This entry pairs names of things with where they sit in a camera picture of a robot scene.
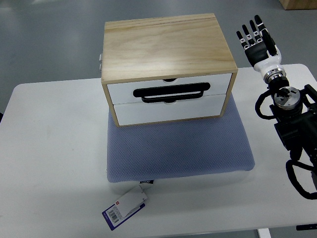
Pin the white hinge clips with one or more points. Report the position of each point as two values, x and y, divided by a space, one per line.
100 61

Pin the wooden box corner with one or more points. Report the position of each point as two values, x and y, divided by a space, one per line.
299 4

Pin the white blue product tag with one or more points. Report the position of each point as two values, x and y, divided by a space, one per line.
125 207

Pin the wooden drawer cabinet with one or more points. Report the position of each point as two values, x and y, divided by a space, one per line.
165 48

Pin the black object at edge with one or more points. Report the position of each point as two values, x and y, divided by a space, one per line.
306 227

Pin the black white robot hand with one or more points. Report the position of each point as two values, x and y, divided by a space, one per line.
261 50

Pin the white table leg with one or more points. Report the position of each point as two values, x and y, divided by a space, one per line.
264 233

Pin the black drawer handle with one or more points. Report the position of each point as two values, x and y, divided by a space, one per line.
172 93

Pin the blue mesh cushion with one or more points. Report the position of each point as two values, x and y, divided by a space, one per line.
178 149

